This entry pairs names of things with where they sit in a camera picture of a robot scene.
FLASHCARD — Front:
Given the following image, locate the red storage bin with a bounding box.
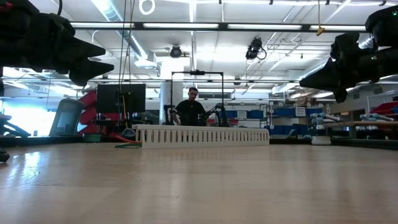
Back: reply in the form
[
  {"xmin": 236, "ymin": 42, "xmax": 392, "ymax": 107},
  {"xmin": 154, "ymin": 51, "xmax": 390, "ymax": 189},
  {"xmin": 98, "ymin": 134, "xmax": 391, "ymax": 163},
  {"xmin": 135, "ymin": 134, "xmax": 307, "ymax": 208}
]
[{"xmin": 369, "ymin": 101, "xmax": 398, "ymax": 116}]

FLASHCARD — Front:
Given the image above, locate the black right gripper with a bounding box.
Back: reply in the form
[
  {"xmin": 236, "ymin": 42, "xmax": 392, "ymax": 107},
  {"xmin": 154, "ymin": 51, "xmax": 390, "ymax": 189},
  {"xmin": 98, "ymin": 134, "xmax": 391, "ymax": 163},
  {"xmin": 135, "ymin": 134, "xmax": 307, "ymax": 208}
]
[{"xmin": 298, "ymin": 32, "xmax": 398, "ymax": 105}]

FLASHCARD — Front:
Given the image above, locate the black monitor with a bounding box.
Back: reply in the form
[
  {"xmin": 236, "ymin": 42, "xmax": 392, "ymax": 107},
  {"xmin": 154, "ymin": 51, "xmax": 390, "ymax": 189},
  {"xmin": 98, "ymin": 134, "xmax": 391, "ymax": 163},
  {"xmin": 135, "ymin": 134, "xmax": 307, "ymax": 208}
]
[{"xmin": 96, "ymin": 83, "xmax": 146, "ymax": 114}]

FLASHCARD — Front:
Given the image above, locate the pale grey roll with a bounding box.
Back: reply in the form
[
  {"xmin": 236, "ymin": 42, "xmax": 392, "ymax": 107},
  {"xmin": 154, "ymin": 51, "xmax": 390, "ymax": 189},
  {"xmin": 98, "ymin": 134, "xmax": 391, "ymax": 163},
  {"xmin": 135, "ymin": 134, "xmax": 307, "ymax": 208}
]
[
  {"xmin": 359, "ymin": 113, "xmax": 394, "ymax": 123},
  {"xmin": 310, "ymin": 112, "xmax": 341, "ymax": 126}
]

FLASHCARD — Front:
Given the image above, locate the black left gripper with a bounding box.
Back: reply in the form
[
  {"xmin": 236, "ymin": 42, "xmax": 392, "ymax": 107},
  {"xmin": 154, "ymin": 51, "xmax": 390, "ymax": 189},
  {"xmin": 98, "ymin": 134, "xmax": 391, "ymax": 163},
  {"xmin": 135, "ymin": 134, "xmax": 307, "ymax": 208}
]
[{"xmin": 29, "ymin": 12, "xmax": 115, "ymax": 88}]

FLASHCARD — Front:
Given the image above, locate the green cable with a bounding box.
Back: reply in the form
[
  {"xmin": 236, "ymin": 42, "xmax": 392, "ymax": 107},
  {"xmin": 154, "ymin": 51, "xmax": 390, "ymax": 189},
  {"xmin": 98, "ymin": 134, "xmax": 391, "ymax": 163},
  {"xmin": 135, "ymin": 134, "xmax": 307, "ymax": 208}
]
[{"xmin": 114, "ymin": 142, "xmax": 143, "ymax": 149}]

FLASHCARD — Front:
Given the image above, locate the white hanging ring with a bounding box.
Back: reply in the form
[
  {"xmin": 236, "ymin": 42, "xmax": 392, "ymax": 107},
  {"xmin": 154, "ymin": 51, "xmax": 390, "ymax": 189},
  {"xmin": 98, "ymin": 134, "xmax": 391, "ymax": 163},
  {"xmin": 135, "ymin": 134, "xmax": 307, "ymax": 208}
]
[{"xmin": 138, "ymin": 0, "xmax": 156, "ymax": 16}]

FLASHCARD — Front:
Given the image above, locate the person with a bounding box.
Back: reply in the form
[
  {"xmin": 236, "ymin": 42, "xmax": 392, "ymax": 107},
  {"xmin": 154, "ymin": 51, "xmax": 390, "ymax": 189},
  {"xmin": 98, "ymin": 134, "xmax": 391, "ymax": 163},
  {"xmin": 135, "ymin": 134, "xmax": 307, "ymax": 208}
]
[{"xmin": 173, "ymin": 86, "xmax": 208, "ymax": 127}]

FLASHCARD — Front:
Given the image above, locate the red rack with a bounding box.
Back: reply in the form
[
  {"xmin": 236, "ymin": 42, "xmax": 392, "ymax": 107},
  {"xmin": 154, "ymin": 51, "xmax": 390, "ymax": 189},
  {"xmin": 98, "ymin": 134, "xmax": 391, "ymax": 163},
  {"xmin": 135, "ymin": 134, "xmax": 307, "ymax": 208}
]
[{"xmin": 77, "ymin": 90, "xmax": 122, "ymax": 138}]

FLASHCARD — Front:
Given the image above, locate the black mounted camera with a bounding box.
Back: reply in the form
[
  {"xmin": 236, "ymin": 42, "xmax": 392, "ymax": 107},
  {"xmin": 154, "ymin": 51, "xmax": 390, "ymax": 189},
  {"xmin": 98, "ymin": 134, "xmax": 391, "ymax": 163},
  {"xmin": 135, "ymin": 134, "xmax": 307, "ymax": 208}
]
[
  {"xmin": 169, "ymin": 45, "xmax": 183, "ymax": 59},
  {"xmin": 245, "ymin": 36, "xmax": 267, "ymax": 60}
]

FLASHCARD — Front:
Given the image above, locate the bundle of coloured wires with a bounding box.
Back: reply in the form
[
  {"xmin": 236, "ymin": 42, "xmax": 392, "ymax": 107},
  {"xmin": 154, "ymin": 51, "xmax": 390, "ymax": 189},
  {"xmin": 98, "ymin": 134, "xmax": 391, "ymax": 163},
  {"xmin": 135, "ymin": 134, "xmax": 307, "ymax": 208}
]
[{"xmin": 114, "ymin": 134, "xmax": 142, "ymax": 145}]

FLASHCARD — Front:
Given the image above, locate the white duct cover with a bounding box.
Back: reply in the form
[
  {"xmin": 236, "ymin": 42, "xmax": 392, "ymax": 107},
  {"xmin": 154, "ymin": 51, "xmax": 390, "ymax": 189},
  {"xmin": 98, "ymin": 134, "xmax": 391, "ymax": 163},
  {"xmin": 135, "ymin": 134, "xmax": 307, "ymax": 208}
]
[{"xmin": 131, "ymin": 124, "xmax": 271, "ymax": 133}]

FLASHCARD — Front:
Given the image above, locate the black background gantry frame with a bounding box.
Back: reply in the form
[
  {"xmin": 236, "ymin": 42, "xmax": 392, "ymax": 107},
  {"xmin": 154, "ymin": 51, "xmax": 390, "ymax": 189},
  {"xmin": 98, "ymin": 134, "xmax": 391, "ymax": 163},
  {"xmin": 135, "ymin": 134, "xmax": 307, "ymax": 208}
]
[{"xmin": 170, "ymin": 70, "xmax": 225, "ymax": 126}]

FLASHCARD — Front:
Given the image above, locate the yellow hanging tag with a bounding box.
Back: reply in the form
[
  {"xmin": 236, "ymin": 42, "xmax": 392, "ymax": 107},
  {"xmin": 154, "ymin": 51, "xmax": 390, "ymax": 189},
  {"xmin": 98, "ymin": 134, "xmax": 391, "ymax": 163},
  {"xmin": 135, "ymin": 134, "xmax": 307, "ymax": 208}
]
[{"xmin": 316, "ymin": 0, "xmax": 326, "ymax": 37}]

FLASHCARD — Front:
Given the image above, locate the white slotted cable duct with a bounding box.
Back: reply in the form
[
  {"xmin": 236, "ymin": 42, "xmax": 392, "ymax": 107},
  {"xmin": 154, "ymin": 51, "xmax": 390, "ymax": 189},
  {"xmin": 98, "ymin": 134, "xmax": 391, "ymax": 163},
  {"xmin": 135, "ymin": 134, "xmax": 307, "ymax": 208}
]
[{"xmin": 133, "ymin": 128, "xmax": 271, "ymax": 150}]

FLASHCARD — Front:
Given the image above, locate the yellow hanging cable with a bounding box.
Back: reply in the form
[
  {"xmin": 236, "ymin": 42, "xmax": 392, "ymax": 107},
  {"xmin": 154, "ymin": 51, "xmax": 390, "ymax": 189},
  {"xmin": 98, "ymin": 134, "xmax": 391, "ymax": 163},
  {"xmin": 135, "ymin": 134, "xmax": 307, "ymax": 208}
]
[{"xmin": 123, "ymin": 95, "xmax": 129, "ymax": 129}]

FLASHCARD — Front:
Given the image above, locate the black aluminium table frame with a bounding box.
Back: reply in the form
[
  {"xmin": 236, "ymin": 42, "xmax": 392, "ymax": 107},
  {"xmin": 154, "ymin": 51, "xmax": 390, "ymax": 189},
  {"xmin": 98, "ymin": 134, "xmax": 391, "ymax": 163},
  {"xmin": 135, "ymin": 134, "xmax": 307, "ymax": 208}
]
[{"xmin": 0, "ymin": 135, "xmax": 398, "ymax": 150}]

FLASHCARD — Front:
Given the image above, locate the grey office chair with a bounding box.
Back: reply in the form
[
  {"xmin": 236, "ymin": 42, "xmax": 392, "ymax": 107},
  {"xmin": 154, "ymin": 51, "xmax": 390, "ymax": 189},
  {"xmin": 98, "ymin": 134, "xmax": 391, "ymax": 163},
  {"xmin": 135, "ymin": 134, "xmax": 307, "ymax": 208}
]
[{"xmin": 49, "ymin": 98, "xmax": 86, "ymax": 137}]

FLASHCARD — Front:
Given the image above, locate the wooden workbench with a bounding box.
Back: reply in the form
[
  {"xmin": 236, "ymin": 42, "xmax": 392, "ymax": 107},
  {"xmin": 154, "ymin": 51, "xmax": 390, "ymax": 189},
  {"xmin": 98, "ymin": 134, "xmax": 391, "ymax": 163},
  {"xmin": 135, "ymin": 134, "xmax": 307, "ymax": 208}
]
[{"xmin": 323, "ymin": 120, "xmax": 398, "ymax": 129}]

